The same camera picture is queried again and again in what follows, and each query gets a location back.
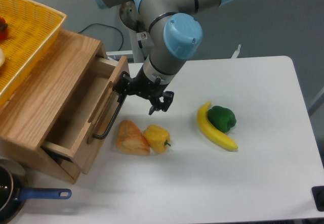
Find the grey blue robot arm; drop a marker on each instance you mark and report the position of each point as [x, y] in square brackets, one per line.
[175, 35]

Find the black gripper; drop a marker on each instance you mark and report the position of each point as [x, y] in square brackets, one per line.
[145, 88]

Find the green toy bell pepper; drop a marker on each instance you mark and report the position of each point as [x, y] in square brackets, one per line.
[221, 118]

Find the red toy pepper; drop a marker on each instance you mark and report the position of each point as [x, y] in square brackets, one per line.
[3, 29]

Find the wooden top drawer black handle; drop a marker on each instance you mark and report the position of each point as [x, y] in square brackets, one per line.
[86, 115]

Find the blue handled frying pan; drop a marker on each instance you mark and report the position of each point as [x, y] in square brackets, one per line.
[15, 190]

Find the black device at table edge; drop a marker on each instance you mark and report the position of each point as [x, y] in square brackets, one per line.
[318, 195]

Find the white round object in basket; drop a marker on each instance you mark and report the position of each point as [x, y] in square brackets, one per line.
[2, 57]

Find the yellow toy banana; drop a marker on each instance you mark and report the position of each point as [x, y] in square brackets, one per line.
[210, 132]

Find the wooden drawer cabinet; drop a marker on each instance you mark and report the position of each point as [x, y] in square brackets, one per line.
[29, 115]

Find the toy croissant bread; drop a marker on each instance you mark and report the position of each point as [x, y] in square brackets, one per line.
[130, 139]

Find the yellow plastic basket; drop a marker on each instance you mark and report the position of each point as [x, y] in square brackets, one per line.
[33, 28]

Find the yellow toy bell pepper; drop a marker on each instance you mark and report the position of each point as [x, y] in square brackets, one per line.
[158, 138]

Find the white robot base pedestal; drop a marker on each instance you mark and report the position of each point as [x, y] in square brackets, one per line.
[141, 42]

